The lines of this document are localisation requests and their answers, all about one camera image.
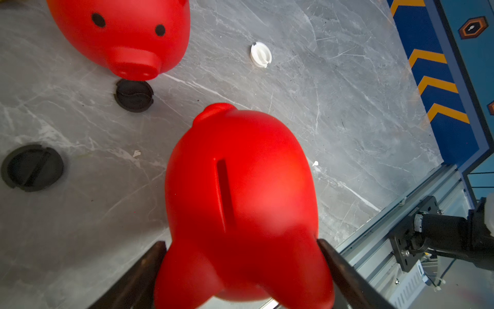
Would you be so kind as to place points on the white round plug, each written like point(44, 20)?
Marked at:
point(260, 55)

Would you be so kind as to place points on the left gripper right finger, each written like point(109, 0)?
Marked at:
point(355, 289)

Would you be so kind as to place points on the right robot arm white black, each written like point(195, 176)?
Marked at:
point(468, 239)

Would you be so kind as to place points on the red piggy bank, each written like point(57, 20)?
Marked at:
point(136, 40)
point(243, 216)

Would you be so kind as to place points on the black round plug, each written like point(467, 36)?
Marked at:
point(134, 96)
point(32, 168)

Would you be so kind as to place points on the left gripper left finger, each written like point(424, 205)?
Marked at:
point(136, 287)

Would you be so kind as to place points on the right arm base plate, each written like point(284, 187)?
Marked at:
point(408, 245)

